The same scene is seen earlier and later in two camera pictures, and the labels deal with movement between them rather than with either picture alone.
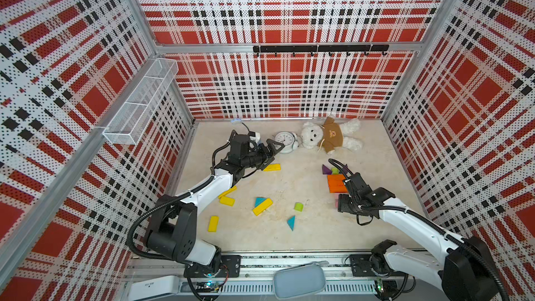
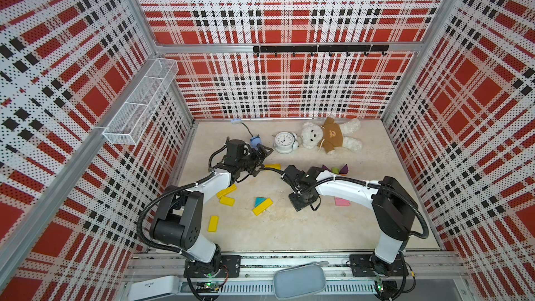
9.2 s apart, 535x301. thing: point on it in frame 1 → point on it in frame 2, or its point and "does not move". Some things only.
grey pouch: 299,279 does not move
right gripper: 343,206 → 297,205
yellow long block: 262,207 does not move
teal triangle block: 258,201 does not move
